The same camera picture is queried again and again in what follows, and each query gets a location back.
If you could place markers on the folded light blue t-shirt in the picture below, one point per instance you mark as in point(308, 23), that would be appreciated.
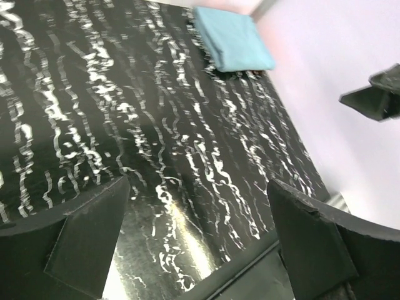
point(232, 40)

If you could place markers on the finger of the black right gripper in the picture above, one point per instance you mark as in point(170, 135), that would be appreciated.
point(380, 100)

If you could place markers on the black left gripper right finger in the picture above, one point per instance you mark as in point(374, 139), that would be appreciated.
point(331, 254)

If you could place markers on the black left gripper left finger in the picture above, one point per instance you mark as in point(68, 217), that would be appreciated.
point(64, 252)

